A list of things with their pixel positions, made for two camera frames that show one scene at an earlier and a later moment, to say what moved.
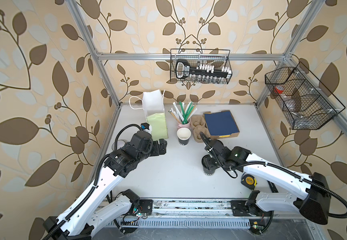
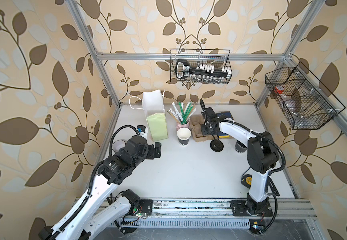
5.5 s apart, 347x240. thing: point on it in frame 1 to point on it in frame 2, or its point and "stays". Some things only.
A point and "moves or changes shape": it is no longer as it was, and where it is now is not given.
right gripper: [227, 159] to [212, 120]
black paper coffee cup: [208, 170] moves or changes shape
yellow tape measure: [249, 181] stays
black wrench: [272, 187] stays
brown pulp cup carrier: [198, 124] stays
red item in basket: [279, 89] stays
